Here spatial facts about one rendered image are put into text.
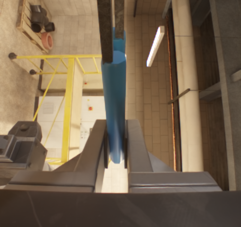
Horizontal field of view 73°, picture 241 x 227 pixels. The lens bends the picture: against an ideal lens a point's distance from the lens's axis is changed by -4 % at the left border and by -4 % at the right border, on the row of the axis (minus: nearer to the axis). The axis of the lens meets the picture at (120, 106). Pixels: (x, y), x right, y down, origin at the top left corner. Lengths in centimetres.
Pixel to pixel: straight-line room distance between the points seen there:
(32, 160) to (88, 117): 365
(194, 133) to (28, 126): 295
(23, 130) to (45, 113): 384
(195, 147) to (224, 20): 239
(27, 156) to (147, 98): 422
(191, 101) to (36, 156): 305
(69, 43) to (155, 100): 287
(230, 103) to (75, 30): 427
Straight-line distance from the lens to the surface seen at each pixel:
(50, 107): 418
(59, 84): 434
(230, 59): 351
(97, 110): 388
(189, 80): 331
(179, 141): 381
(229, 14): 401
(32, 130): 36
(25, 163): 26
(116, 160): 16
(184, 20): 387
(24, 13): 417
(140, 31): 517
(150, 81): 456
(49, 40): 492
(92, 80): 416
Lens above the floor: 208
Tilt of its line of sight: level
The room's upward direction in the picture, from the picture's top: 90 degrees clockwise
